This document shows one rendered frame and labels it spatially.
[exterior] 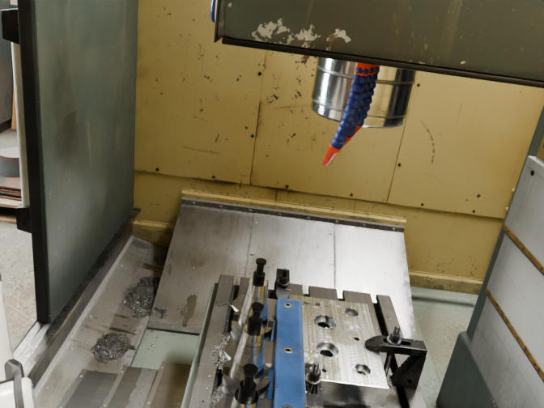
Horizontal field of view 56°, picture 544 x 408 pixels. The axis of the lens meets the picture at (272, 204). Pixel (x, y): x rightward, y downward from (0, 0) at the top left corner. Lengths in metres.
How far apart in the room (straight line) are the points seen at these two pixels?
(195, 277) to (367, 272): 0.63
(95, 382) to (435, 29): 1.19
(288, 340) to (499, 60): 0.45
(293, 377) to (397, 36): 0.43
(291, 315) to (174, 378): 0.66
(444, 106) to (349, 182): 0.44
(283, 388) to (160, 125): 1.43
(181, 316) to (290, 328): 1.00
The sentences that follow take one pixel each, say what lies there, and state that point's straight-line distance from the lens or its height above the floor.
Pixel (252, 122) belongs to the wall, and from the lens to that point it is 1.90.
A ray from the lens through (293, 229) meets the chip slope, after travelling 1.98.
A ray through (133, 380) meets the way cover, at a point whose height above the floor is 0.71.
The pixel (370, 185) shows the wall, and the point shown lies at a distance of 2.00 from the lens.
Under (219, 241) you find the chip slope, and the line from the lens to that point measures 1.92.
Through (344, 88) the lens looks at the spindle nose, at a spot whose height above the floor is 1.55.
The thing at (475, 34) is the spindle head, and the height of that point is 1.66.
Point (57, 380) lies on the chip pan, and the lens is 1.51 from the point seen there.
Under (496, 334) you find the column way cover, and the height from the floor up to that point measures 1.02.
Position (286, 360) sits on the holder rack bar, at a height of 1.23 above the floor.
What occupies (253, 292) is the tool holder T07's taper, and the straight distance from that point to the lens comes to 0.73.
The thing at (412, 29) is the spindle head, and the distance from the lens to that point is 0.53.
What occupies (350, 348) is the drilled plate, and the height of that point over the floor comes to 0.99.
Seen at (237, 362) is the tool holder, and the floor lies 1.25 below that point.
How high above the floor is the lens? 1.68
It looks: 23 degrees down
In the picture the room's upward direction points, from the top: 8 degrees clockwise
